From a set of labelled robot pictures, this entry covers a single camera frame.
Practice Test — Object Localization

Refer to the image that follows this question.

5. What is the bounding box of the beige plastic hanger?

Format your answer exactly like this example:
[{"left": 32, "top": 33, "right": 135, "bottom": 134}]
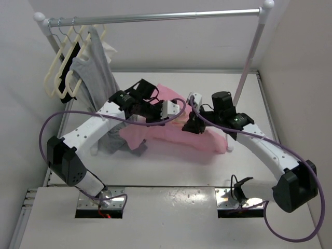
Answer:
[{"left": 171, "top": 114, "right": 189, "bottom": 127}]

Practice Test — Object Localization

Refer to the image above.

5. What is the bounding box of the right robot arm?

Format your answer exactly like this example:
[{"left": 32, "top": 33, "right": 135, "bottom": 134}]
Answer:
[{"left": 182, "top": 91, "right": 318, "bottom": 213}]

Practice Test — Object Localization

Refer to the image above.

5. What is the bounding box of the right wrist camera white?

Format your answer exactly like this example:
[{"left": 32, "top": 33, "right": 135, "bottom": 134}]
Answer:
[{"left": 186, "top": 92, "right": 202, "bottom": 111}]

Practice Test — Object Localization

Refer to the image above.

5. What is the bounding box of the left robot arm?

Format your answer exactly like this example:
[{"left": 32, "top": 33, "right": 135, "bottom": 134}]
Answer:
[{"left": 46, "top": 79, "right": 177, "bottom": 199}]

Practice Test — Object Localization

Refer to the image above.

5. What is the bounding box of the cream hanger far right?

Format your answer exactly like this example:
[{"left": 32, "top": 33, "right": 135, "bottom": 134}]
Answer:
[{"left": 93, "top": 24, "right": 107, "bottom": 41}]

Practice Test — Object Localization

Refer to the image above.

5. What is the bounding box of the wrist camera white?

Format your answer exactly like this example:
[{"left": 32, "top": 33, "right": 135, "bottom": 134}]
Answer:
[
  {"left": 160, "top": 100, "right": 180, "bottom": 119},
  {"left": 186, "top": 92, "right": 202, "bottom": 111}
]

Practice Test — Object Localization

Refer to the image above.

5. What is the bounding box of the metal base plate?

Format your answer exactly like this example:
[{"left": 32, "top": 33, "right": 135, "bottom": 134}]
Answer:
[
  {"left": 215, "top": 188, "right": 264, "bottom": 211},
  {"left": 77, "top": 188, "right": 128, "bottom": 211}
]

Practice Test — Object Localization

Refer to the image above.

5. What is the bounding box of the cream hanger with grey shirt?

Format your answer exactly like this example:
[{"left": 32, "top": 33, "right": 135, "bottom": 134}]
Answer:
[{"left": 65, "top": 17, "right": 91, "bottom": 98}]

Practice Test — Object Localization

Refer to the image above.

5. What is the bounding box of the grey t shirt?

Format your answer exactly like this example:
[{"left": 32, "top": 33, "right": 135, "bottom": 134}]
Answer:
[{"left": 70, "top": 26, "right": 147, "bottom": 156}]

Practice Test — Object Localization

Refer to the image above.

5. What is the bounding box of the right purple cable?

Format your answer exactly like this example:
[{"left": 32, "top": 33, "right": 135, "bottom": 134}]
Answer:
[{"left": 188, "top": 95, "right": 326, "bottom": 241}]

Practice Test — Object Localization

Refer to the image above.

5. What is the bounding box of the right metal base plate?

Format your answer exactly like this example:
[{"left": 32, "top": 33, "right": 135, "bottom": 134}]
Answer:
[{"left": 215, "top": 188, "right": 264, "bottom": 211}]

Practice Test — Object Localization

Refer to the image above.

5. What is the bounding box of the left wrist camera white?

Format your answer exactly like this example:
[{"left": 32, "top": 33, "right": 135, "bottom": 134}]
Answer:
[{"left": 160, "top": 100, "right": 180, "bottom": 119}]

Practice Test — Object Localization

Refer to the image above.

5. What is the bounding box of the white clothes rack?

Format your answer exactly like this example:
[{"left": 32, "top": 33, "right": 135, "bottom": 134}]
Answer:
[{"left": 33, "top": 0, "right": 275, "bottom": 152}]

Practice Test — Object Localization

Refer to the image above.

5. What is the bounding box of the cream hanger outer left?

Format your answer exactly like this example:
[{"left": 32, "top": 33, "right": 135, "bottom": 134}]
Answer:
[{"left": 41, "top": 18, "right": 68, "bottom": 98}]

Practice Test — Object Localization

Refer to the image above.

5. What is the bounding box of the pink t shirt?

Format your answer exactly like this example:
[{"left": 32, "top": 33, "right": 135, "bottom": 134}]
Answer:
[{"left": 119, "top": 83, "right": 227, "bottom": 155}]

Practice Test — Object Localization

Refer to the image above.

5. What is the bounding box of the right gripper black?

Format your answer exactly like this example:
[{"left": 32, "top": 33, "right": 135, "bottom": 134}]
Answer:
[{"left": 183, "top": 104, "right": 223, "bottom": 134}]

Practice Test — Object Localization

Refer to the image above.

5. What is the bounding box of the white cloth on hanger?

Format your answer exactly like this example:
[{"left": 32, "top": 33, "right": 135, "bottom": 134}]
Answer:
[{"left": 102, "top": 41, "right": 117, "bottom": 64}]

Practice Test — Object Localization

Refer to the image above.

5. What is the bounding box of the cream hanger middle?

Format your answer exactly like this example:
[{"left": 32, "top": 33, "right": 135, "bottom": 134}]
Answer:
[{"left": 54, "top": 17, "right": 81, "bottom": 103}]

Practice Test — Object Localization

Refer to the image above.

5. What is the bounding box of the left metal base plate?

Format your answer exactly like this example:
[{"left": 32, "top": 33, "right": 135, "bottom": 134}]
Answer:
[{"left": 77, "top": 188, "right": 128, "bottom": 211}]

